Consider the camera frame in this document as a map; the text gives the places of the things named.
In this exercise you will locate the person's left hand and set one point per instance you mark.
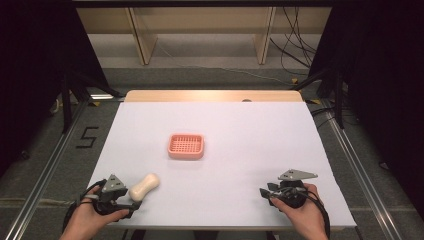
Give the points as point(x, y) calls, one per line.
point(83, 220)

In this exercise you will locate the white table cover sheet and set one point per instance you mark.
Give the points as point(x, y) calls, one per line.
point(233, 150)

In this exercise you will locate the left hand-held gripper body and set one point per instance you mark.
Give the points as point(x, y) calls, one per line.
point(111, 191)

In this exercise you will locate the pink soap dish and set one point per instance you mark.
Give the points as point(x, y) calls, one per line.
point(186, 146)

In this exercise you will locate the black metal stand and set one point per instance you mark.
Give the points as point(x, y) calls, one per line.
point(66, 106)
point(339, 100)

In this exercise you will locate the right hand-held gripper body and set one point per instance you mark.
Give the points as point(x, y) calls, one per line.
point(293, 191)

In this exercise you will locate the light wooden shelf unit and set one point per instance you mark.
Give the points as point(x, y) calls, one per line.
point(200, 20)

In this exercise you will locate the yellow tape piece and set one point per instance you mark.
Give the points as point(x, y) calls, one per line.
point(294, 80)
point(314, 101)
point(94, 103)

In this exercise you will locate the aluminium floor rail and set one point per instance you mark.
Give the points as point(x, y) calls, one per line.
point(363, 173)
point(43, 173)

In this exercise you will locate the dark curtain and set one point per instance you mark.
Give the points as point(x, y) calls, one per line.
point(33, 66)
point(383, 83)

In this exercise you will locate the person's right hand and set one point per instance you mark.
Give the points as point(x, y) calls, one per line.
point(305, 218)

